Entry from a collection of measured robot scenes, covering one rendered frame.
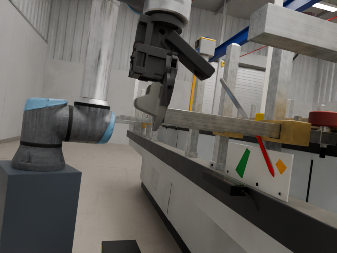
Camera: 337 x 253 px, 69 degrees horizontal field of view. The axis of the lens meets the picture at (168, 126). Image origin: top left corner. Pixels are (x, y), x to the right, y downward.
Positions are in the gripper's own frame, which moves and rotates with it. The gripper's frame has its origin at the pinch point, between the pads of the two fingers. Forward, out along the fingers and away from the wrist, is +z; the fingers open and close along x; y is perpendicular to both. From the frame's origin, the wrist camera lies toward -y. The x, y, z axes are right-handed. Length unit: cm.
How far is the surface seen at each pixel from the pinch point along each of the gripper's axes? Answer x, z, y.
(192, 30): -768, -341, -251
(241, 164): -11.7, 7.2, -27.5
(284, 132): 2.8, -2.6, -27.3
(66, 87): -788, -71, 121
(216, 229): -59, 46, -51
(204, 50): -52, -35, -27
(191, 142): -53, 6, -29
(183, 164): -52, 15, -26
